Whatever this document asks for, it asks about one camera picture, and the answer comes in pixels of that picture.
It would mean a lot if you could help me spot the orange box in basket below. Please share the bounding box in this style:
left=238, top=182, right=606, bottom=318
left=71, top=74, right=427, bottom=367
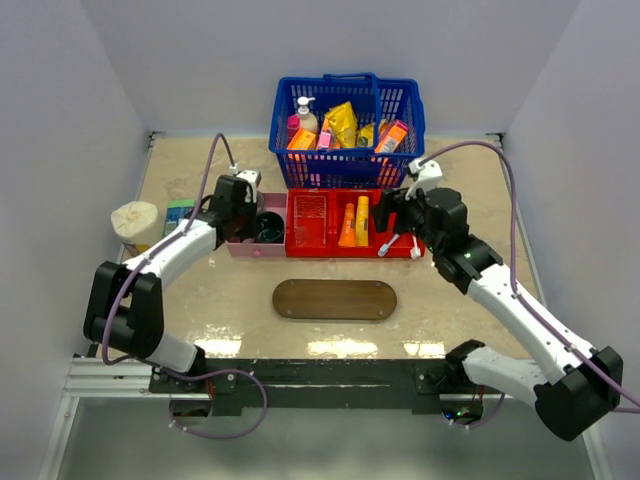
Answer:
left=374, top=119, right=409, bottom=154

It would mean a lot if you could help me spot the blue plastic shopping basket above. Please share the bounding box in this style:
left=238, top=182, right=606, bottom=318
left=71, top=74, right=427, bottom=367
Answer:
left=269, top=73, right=426, bottom=189

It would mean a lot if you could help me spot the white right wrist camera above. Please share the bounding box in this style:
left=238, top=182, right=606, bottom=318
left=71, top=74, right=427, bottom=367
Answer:
left=405, top=157, right=442, bottom=199

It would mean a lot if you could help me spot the white pump lotion bottle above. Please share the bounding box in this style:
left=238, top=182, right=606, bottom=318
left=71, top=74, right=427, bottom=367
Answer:
left=296, top=96, right=318, bottom=134

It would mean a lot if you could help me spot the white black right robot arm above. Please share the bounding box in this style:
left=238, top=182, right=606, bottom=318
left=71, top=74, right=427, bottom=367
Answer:
left=372, top=188, right=624, bottom=441

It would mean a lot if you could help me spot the clear acrylic toothbrush holder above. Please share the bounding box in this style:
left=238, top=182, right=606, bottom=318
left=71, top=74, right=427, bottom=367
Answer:
left=294, top=194, right=327, bottom=247

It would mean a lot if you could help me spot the pink small box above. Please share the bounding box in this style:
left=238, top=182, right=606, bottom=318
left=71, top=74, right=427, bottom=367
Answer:
left=316, top=129, right=333, bottom=151

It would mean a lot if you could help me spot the orange carton left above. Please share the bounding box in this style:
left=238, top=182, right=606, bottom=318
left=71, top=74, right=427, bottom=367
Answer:
left=287, top=128, right=317, bottom=151

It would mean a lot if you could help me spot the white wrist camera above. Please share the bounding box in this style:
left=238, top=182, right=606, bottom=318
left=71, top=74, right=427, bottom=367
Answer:
left=230, top=165, right=262, bottom=203
left=405, top=157, right=442, bottom=199

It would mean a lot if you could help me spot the red three-compartment bin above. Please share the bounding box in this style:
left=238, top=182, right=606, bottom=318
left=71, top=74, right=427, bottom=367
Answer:
left=285, top=189, right=425, bottom=260

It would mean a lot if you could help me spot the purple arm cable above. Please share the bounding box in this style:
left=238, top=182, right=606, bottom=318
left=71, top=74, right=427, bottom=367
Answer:
left=419, top=140, right=640, bottom=431
left=99, top=132, right=271, bottom=440

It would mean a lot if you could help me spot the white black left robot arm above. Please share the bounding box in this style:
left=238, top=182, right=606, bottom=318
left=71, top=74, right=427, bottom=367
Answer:
left=83, top=170, right=261, bottom=392

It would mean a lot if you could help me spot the pink drawer box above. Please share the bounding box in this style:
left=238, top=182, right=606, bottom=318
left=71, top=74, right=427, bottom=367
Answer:
left=227, top=193, right=288, bottom=259

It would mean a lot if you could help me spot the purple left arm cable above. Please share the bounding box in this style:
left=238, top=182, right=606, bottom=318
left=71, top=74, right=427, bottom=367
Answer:
left=99, top=132, right=271, bottom=440

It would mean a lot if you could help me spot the aluminium frame rail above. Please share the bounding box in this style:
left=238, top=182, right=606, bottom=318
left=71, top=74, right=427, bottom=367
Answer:
left=62, top=358, right=208, bottom=400

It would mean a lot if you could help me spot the dark green mug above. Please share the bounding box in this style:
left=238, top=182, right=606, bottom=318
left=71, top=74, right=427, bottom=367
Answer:
left=255, top=211, right=285, bottom=244

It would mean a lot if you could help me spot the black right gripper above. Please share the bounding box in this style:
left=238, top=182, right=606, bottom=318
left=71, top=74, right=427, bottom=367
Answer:
left=369, top=181, right=442, bottom=253

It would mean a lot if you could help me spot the light blue toothbrush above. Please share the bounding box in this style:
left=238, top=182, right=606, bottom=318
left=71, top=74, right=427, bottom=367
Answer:
left=378, top=234, right=399, bottom=257

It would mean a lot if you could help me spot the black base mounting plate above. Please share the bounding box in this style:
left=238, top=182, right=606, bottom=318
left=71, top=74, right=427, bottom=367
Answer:
left=149, top=358, right=495, bottom=416

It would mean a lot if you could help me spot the yellow green packet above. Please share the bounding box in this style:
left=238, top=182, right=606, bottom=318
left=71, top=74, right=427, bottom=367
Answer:
left=356, top=122, right=382, bottom=148

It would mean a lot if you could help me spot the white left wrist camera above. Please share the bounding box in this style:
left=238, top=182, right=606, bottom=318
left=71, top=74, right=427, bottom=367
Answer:
left=230, top=165, right=262, bottom=203

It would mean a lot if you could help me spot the yellow snack bag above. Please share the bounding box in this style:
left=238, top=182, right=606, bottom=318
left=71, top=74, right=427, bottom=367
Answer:
left=325, top=101, right=358, bottom=149

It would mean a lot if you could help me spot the cream tissue roll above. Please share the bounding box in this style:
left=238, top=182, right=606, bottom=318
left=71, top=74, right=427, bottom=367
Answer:
left=110, top=201, right=163, bottom=257

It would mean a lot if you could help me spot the brown wooden oval tray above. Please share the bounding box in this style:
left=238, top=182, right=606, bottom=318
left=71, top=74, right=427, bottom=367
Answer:
left=272, top=279, right=398, bottom=321

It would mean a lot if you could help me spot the green blue carton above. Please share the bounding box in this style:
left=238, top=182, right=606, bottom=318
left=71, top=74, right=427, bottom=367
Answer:
left=163, top=199, right=195, bottom=238

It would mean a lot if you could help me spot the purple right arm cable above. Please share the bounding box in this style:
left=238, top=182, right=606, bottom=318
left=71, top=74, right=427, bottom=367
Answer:
left=419, top=140, right=640, bottom=431

